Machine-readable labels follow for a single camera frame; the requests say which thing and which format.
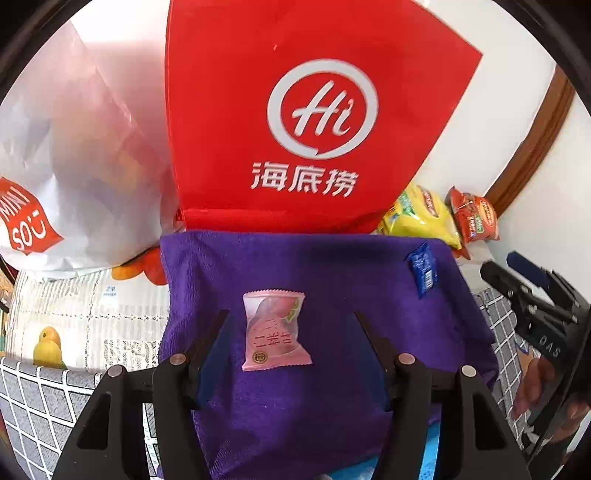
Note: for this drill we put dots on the red orange snack packet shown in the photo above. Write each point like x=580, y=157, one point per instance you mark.
x=473, y=217

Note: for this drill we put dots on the small blue snack packet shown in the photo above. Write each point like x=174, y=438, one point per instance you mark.
x=422, y=270

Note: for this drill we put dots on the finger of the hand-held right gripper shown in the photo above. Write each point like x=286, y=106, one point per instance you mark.
x=501, y=279
x=526, y=267

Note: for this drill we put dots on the purple towel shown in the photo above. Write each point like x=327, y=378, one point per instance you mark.
x=323, y=295

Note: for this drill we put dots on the fruit print mat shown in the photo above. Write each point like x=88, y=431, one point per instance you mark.
x=92, y=318

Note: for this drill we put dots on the person's right hand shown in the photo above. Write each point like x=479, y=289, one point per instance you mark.
x=531, y=385

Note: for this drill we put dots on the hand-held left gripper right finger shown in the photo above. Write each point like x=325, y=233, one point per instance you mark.
x=376, y=369

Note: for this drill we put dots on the large yellow snack packet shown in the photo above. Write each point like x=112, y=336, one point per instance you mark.
x=422, y=214

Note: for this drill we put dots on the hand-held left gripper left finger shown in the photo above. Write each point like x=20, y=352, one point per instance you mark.
x=215, y=369

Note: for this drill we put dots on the white plastic bag red logo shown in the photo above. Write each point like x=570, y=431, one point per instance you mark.
x=74, y=157

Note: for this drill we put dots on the pink peach snack packet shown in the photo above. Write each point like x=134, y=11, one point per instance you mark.
x=274, y=332

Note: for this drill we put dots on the red paper bag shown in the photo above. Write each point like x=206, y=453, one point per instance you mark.
x=304, y=120

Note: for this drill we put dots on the brown wooden door frame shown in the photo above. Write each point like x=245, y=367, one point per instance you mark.
x=535, y=138

